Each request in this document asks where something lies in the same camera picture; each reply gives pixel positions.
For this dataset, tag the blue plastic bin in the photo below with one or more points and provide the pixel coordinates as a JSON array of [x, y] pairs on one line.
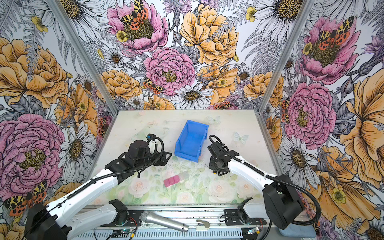
[[191, 140]]

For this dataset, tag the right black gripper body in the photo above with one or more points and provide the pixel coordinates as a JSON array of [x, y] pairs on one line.
[[214, 166]]

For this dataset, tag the beige latch handle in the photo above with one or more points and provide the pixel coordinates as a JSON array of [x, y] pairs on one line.
[[202, 225]]

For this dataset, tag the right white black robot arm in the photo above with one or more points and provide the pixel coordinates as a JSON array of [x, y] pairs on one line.
[[281, 203]]

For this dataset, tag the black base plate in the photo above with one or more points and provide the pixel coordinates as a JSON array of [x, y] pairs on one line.
[[235, 217], [130, 218]]

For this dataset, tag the right green circuit board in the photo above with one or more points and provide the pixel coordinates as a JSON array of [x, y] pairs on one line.
[[253, 231]]

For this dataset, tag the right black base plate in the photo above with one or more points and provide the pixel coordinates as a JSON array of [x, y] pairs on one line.
[[235, 217]]

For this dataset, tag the pink translucent block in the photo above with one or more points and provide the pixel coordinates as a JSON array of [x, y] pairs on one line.
[[176, 179]]

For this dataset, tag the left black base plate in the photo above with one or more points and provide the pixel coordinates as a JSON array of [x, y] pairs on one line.
[[130, 218]]

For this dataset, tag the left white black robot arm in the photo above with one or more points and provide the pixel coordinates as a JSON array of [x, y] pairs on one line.
[[60, 219]]

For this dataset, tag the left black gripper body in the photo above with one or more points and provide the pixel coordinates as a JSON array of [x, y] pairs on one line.
[[148, 158]]

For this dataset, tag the blue grey cushion pad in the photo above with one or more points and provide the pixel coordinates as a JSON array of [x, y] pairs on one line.
[[296, 231]]

